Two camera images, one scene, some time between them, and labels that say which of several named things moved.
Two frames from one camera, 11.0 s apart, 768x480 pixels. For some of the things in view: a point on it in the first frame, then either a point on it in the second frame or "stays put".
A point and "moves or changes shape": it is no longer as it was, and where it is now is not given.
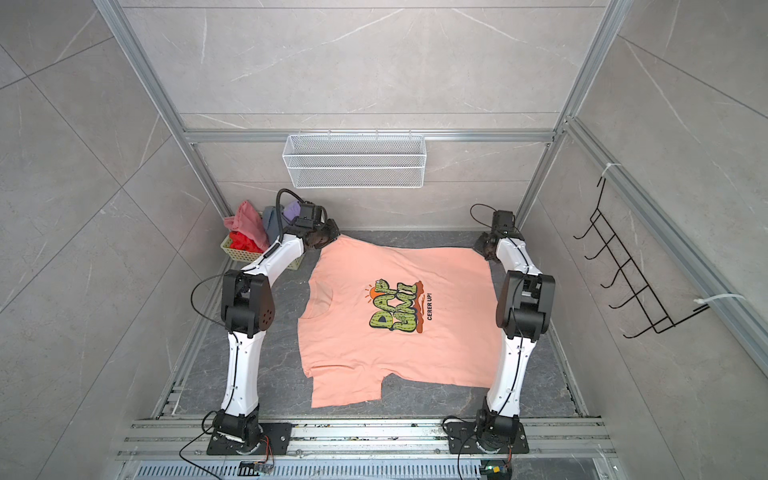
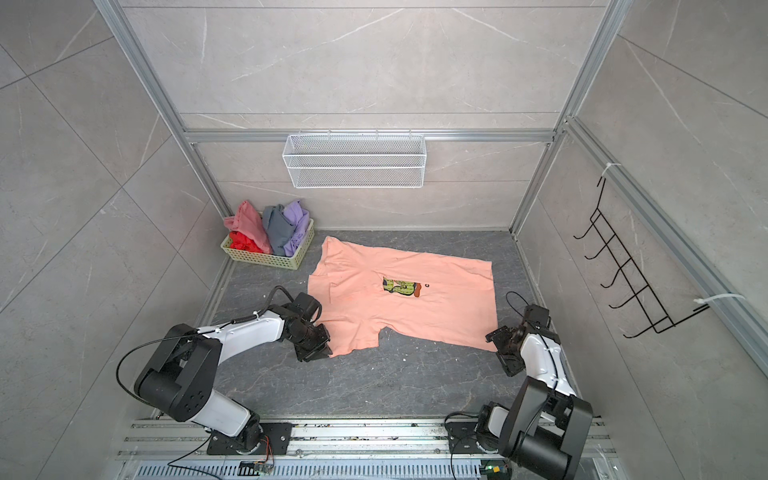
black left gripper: x=334 y=231 to x=321 y=351
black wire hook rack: x=632 y=276 stays put
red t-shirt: x=240 y=241 stays put
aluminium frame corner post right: x=611 y=22 stays put
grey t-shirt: x=271 y=224 stays put
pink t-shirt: x=247 y=220 stays put
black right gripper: x=480 y=245 to x=501 y=335
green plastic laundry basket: x=251 y=256 stays put
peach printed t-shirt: x=368 y=311 moves or changes shape
